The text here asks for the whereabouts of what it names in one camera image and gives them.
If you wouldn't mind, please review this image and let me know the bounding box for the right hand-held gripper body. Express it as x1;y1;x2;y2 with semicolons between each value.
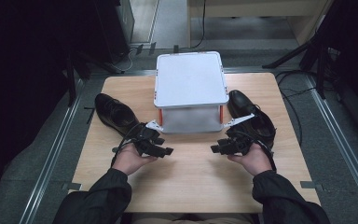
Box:
223;113;256;157

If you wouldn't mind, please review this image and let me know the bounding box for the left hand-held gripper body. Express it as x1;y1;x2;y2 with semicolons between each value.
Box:
132;119;166;158

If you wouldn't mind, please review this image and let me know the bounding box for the black leather shoe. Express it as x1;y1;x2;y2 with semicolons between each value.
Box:
94;92;142;138
227;90;277;149

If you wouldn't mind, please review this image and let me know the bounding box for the white two-tier shoe rack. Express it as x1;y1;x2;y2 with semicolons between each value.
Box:
153;50;230;135

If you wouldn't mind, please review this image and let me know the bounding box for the person's right hand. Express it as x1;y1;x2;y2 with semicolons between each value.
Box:
227;143;273;177

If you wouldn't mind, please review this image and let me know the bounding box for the person's left hand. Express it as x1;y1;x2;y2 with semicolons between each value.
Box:
111;143;158;177

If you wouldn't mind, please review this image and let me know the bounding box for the grey tape marker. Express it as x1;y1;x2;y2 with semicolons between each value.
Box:
299;180;324;191
61;182;84;191

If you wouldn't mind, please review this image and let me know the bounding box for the dark cabinet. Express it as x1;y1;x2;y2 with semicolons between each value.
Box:
93;0;136;64

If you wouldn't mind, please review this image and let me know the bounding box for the black tripod stand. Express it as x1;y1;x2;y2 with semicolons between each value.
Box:
262;29;329;101

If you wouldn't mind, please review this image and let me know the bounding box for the light wooden furniture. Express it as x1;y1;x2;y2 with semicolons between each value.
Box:
186;0;335;49

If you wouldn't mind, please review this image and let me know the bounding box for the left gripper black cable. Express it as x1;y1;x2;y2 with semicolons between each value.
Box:
109;122;145;168

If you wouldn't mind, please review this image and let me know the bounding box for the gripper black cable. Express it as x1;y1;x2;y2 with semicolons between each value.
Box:
109;122;145;168
229;130;278;173

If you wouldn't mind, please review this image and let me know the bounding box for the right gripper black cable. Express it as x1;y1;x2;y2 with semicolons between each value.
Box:
229;130;278;173

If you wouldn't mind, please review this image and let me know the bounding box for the black floor cable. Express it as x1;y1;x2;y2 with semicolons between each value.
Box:
274;69;319;147

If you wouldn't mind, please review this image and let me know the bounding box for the metal floor rail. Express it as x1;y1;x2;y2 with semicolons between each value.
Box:
18;77;86;224
303;74;358;213

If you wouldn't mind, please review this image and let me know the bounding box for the thin black hanging cable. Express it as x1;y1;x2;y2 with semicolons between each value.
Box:
189;0;207;49

